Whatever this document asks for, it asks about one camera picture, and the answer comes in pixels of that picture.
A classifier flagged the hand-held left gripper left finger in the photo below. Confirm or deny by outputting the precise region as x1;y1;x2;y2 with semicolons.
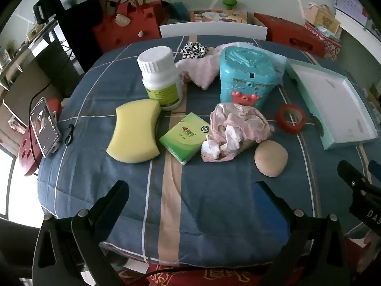
31;180;130;286

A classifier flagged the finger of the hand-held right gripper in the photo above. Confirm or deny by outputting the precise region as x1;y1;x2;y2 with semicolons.
337;160;381;199
368;160;381;183

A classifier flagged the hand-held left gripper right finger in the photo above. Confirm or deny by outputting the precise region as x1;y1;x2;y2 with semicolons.
254;181;352;286

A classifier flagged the yellow sponge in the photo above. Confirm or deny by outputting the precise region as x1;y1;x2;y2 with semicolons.
106;99;161;164

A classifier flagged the teal cardboard tray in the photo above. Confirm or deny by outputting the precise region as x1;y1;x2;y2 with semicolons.
286;59;378;150

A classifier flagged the red tape roll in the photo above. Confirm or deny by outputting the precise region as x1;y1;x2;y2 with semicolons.
276;104;306;134

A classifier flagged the green tissue packet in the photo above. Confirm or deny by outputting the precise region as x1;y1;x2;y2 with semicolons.
159;112;212;166

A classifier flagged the teal plastic toy container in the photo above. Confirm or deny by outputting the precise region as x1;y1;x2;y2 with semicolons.
220;46;283;108

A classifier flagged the pink fluffy cloth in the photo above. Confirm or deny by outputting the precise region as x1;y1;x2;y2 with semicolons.
175;45;227;90

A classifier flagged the black and white scrunchie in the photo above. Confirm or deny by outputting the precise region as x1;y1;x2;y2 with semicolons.
180;42;208;60

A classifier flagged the beige round foam pad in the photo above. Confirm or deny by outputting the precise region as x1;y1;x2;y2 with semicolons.
254;140;289;177

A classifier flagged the blue plaid tablecloth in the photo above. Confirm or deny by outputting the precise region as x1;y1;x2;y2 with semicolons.
37;36;381;270

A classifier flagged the black clip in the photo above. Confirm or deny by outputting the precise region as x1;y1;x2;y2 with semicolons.
63;123;74;146

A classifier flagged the smartphone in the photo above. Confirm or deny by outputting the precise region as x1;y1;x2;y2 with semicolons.
30;97;62;158

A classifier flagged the red printed cloth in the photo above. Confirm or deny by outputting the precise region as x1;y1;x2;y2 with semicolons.
117;262;301;286

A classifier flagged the red patterned box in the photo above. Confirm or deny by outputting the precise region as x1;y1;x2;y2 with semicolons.
304;22;342;61

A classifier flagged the white bottle with green label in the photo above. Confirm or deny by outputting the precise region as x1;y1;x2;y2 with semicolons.
137;46;183;111

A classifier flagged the wooden shelf unit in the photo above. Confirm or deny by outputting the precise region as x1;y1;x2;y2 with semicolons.
0;24;72;138

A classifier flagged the white desk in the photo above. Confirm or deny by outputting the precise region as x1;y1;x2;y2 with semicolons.
335;9;381;54

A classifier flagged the light blue wipes packet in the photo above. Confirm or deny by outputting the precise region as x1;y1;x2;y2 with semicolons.
316;25;340;39

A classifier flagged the yellow gift box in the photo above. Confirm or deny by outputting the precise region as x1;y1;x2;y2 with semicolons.
305;3;341;35

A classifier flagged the red cardboard box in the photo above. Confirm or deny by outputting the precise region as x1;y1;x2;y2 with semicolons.
254;12;326;57

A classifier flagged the red tote bag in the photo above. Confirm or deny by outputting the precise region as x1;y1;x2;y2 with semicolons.
92;0;163;54

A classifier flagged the white chair back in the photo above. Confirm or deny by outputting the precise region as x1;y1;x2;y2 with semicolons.
160;22;268;41

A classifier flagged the colourful toy box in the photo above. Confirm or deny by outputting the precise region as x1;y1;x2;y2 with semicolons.
190;9;247;24

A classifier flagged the teal fluffy bundle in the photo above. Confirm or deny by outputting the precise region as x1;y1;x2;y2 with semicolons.
171;1;189;21

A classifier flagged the black appliance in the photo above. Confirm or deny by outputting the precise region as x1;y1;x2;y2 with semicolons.
33;0;96;75

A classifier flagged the wall calendar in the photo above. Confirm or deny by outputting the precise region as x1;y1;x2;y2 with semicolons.
333;0;372;27

